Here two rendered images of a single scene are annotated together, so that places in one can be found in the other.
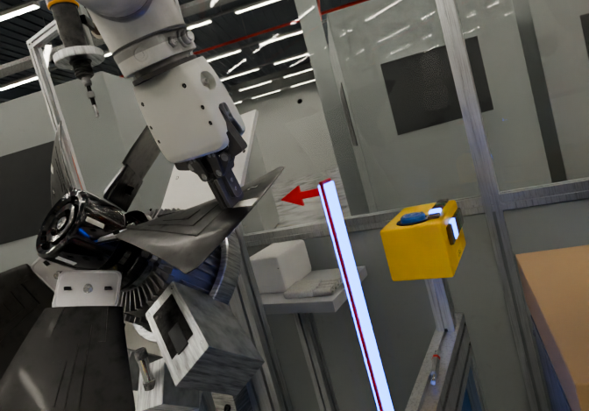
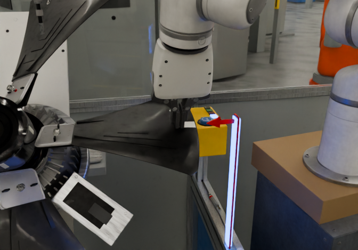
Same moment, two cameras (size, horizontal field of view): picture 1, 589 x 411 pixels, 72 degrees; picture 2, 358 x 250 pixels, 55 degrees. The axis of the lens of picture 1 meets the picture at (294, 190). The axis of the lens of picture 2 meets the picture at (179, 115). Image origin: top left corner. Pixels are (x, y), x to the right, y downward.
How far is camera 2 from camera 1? 0.54 m
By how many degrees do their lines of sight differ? 45
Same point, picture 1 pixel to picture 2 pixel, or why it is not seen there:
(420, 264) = (211, 147)
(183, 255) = (180, 163)
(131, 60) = (194, 42)
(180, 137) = (182, 86)
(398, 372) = not seen: hidden behind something
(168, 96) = (193, 63)
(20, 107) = not seen: outside the picture
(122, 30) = (201, 24)
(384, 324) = (107, 177)
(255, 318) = not seen: hidden behind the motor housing
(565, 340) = (307, 185)
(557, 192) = (225, 96)
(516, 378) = (183, 198)
